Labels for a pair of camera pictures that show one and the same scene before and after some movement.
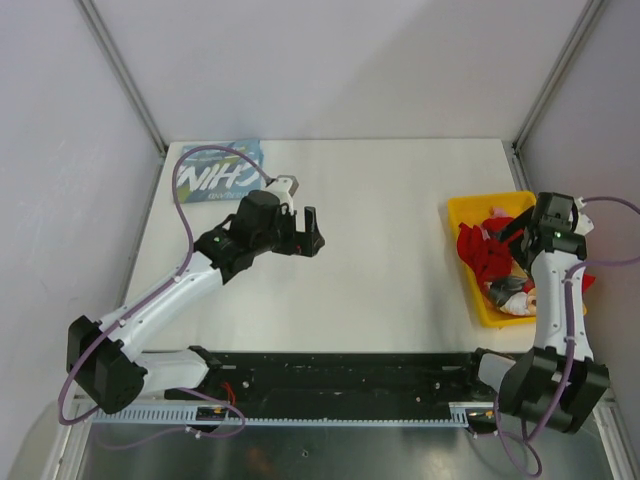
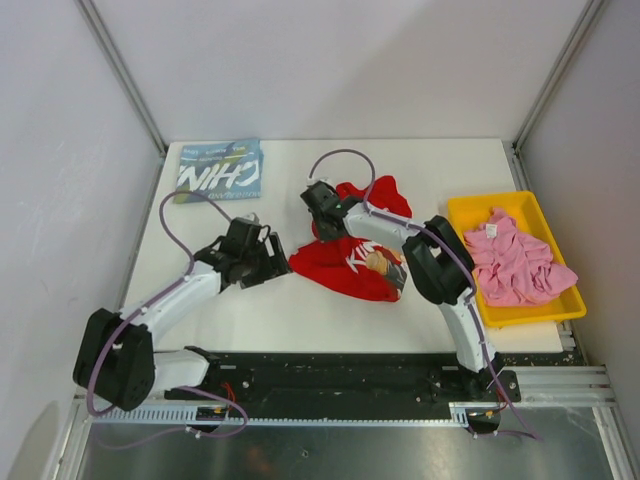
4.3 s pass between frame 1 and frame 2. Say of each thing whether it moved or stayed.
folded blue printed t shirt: stayed
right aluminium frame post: stayed
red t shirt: moved
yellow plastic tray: stayed
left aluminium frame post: stayed
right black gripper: moved
